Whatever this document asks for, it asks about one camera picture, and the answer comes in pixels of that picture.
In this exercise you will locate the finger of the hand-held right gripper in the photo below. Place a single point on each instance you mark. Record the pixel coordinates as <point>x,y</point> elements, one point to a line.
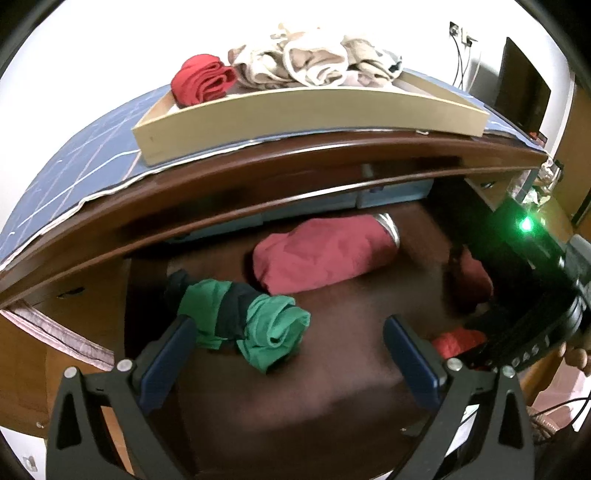
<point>489,341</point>

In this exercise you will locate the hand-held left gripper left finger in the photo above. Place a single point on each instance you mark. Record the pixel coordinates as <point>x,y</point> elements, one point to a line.
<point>166,364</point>

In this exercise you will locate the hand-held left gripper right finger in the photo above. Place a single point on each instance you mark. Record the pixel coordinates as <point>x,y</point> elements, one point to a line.
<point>411,364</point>

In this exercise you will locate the small red underwear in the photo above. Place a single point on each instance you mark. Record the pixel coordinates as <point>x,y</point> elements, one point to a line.
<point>455,344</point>

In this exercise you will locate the dark maroon underwear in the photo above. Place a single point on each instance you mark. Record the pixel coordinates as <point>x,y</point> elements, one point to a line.
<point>473,277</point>

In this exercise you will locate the green underwear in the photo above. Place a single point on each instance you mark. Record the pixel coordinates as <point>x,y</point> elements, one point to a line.
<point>263,327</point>

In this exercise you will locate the maroon underwear silver waistband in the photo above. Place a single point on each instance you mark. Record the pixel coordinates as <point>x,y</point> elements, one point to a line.
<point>323,254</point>

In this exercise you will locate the shallow wooden tray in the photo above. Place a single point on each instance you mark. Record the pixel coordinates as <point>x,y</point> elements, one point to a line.
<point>300,115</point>

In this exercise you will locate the bright red underwear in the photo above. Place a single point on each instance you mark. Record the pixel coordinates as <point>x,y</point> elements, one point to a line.
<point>198,81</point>

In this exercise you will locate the grey beige underwear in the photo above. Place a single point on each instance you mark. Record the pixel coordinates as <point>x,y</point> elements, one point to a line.
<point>369,60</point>

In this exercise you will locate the cream white underwear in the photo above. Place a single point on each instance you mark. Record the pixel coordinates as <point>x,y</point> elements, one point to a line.
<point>314,60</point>

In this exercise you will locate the person's right hand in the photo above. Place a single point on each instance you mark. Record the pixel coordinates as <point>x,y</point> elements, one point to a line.
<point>577,357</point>

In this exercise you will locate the cluttered low wooden shelf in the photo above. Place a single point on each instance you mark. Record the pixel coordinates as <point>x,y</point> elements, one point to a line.
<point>554,217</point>

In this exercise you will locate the pink lace cloth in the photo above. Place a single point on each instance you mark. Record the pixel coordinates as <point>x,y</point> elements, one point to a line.
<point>55,337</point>

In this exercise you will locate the pale blue box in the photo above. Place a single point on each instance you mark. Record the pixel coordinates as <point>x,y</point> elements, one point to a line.
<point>397,191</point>

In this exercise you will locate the black monitor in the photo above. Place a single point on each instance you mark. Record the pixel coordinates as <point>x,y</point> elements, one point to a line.
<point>521,87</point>

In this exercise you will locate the blue plaid tablecloth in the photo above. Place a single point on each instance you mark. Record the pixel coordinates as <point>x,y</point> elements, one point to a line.
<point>60,184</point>

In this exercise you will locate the dark wooden dresser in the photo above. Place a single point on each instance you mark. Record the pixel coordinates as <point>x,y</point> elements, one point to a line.
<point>277,161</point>

